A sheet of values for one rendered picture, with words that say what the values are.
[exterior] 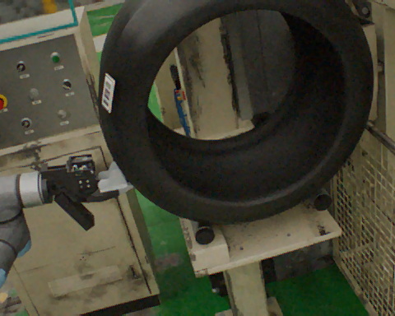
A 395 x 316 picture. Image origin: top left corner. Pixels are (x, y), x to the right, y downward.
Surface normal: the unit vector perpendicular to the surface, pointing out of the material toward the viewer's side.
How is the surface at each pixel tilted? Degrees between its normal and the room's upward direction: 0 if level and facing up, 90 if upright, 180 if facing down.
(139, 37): 57
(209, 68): 90
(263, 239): 0
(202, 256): 90
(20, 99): 90
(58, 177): 90
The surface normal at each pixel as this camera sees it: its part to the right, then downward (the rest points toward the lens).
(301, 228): -0.14, -0.89
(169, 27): 0.14, 0.28
